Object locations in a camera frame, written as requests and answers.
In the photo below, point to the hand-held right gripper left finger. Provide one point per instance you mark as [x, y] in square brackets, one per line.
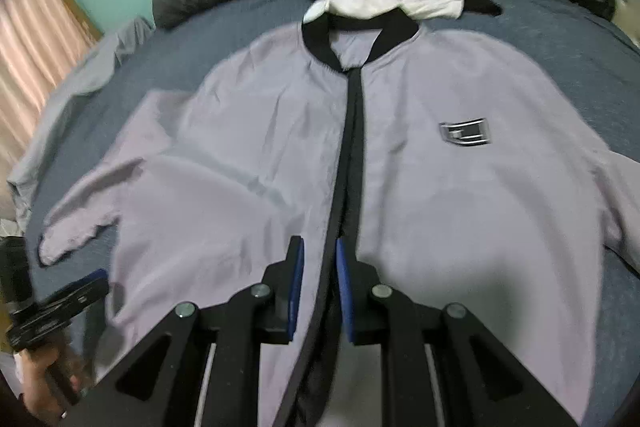
[296, 287]

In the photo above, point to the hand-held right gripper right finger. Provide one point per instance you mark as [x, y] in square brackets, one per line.
[345, 292]

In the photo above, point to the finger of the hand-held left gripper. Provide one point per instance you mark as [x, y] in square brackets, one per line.
[75, 294]

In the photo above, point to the person's left hand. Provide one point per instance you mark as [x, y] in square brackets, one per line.
[40, 387]

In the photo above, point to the light grey blanket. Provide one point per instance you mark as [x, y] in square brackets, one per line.
[75, 97]

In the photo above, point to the pink striped curtain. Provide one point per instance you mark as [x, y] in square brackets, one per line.
[30, 57]

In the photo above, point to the wooden board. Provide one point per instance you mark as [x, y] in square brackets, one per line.
[80, 12]

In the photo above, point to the bed with blue sheet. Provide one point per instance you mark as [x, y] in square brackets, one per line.
[550, 47]

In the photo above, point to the small black garment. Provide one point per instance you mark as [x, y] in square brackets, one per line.
[485, 2]

